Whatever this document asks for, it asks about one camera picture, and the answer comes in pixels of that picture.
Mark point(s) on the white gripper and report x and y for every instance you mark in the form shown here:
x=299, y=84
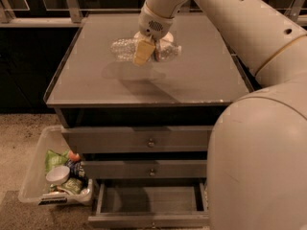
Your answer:
x=153, y=26

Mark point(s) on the clear plastic water bottle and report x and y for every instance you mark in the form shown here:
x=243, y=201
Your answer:
x=124, y=50

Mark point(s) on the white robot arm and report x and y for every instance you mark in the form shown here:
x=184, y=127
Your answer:
x=257, y=154

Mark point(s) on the grey drawer cabinet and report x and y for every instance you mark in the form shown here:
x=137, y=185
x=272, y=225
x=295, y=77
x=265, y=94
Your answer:
x=93, y=89

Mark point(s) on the grey top drawer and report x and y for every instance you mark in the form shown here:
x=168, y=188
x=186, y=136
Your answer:
x=124, y=139

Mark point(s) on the grey middle drawer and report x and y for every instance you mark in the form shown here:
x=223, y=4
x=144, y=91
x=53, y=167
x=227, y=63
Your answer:
x=145, y=169

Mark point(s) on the grey open bottom drawer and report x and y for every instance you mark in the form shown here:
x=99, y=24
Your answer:
x=151, y=204

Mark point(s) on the dark blue snack bag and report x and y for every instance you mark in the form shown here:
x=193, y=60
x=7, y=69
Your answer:
x=76, y=169

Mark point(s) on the green snack bag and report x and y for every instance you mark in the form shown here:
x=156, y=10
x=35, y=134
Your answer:
x=54, y=159

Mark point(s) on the small white cup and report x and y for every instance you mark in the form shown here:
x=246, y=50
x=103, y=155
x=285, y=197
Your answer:
x=58, y=175

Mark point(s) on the green snack packet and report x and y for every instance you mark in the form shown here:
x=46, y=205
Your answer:
x=72, y=186

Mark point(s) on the clear plastic storage bin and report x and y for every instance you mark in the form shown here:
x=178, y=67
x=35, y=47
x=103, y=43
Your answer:
x=35, y=188

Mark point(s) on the metal railing frame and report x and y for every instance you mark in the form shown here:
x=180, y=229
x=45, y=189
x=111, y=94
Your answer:
x=73, y=4

